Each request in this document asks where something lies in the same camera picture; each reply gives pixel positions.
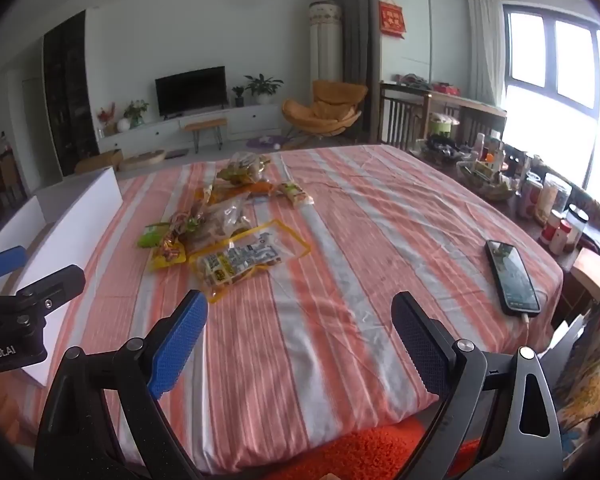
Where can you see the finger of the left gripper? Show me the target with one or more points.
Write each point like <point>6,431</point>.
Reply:
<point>46,295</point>
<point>12,259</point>

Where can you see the black tall cabinet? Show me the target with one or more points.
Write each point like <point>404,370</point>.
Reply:
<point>69,110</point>

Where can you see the white curtain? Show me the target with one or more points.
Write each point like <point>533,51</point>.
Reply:
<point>488,51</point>

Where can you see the white standing air conditioner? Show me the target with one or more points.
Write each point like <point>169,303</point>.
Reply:
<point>325,27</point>

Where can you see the floral cushion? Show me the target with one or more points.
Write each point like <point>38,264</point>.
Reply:
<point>577,390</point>

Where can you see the green potted plant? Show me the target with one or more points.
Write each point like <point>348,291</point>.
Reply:
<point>263,89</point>

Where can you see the small snack stick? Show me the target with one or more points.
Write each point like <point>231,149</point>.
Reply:
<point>295,194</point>

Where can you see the wooden railing shelf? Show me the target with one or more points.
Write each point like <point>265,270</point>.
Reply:
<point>407,115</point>

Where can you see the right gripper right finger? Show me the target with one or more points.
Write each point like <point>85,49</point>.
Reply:
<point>520,438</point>

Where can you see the red flower arrangement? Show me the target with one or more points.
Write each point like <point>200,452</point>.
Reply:
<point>107,119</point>

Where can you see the small wooden stool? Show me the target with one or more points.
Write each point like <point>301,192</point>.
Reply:
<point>215,126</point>

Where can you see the black smartphone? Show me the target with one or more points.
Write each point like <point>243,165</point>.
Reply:
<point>513,282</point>

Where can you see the purple floor mat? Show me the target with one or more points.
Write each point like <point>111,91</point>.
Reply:
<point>266,143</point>

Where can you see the wicker basket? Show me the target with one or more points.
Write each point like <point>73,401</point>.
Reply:
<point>494,189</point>

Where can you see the striped orange white tablecloth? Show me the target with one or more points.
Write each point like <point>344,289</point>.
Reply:
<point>304,354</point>

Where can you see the round cat scratcher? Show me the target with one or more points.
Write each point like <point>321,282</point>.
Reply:
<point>142,160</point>

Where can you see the red wall hanging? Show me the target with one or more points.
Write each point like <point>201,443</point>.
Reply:
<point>391,19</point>

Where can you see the small dark potted plant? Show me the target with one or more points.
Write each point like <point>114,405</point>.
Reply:
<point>239,92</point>

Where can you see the white tv cabinet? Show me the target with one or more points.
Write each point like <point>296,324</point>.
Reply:
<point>244,123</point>

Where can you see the orange snack bag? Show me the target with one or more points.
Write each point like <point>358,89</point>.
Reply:
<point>219,191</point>

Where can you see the dark grey curtain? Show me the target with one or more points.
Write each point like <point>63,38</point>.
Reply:
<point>361,61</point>

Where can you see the clear bag round balls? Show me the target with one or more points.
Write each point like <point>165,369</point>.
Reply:
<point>244,168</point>

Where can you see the yellow clear snack bag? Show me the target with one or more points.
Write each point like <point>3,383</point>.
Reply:
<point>222,266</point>

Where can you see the small green snack packet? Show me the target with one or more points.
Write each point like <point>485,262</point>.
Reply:
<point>153,235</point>

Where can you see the brown cardboard box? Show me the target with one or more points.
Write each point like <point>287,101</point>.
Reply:
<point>105,160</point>

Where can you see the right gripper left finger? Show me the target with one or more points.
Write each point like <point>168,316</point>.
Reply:
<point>76,436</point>

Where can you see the yellow chicken feet snack packet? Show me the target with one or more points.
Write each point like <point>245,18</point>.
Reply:
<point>169,252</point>

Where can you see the black flat television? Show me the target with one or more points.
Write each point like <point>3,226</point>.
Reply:
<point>194,90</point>

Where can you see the orange red rug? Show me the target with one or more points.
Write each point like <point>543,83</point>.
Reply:
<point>378,453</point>

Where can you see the orange lounge chair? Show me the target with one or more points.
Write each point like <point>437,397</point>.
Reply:
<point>335,108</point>

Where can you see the flower plant white vase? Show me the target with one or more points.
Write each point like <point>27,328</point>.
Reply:
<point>133,115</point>

